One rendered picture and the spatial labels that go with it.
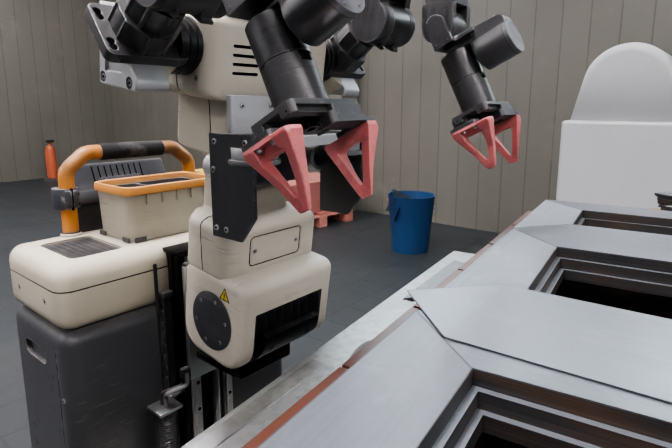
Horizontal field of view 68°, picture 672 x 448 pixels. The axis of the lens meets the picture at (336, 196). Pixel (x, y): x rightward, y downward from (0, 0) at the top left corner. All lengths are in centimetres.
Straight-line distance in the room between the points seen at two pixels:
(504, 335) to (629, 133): 280
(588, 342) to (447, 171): 418
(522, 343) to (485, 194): 406
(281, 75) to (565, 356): 37
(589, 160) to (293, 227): 260
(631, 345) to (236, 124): 57
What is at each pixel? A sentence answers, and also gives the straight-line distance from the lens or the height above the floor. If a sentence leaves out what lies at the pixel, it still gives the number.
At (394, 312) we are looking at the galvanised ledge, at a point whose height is 68.
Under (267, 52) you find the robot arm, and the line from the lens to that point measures 52.
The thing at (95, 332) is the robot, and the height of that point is 68.
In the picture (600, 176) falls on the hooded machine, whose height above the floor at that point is 68.
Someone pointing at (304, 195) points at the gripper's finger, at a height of 101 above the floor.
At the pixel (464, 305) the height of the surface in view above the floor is 86.
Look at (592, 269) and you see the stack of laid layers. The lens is 88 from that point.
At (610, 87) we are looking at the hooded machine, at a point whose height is 119.
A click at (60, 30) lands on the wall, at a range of 899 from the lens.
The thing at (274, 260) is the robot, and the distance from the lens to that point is 91.
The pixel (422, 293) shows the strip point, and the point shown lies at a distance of 62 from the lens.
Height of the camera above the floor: 109
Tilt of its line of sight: 10 degrees down
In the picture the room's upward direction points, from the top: straight up
